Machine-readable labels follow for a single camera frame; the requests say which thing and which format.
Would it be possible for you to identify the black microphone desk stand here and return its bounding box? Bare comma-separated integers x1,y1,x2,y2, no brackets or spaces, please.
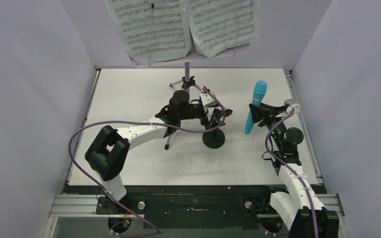
202,120,225,149

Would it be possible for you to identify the blue toy microphone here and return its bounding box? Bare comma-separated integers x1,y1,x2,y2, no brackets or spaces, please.
245,80,267,135

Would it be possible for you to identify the lilac perforated music stand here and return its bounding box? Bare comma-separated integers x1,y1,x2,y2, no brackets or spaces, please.
125,0,260,150

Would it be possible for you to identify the sheet music page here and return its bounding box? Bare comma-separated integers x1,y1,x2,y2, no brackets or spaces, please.
105,0,191,64
188,0,260,58

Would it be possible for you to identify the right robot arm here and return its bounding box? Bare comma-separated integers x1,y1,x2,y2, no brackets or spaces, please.
249,100,340,238

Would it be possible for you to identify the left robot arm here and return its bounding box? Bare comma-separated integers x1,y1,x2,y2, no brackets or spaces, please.
85,88,233,214

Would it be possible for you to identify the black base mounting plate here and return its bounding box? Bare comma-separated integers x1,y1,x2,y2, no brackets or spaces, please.
63,185,289,231

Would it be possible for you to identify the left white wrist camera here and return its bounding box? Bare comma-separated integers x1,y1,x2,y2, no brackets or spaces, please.
200,86,218,112

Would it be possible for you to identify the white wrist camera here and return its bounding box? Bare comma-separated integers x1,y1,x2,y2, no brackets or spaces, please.
200,86,218,112
277,99,301,118

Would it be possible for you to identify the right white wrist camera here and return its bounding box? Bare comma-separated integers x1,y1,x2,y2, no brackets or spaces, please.
277,99,301,118

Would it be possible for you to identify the aluminium rail frame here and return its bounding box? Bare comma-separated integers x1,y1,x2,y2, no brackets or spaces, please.
44,194,349,238

